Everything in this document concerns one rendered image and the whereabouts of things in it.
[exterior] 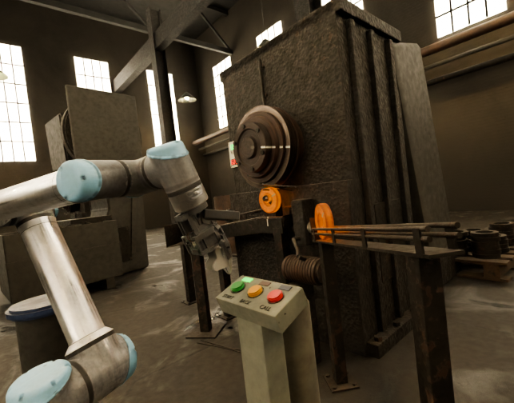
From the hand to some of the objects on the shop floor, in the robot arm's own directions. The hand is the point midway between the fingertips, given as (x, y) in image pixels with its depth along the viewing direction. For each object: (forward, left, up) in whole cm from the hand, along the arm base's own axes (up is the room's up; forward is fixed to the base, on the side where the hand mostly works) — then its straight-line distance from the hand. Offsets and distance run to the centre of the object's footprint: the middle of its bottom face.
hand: (229, 268), depth 84 cm
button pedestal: (0, -9, -66) cm, 67 cm away
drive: (+195, +50, -73) cm, 214 cm away
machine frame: (+119, +55, -71) cm, 149 cm away
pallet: (+271, +29, -75) cm, 283 cm away
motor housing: (+61, +24, -69) cm, 95 cm away
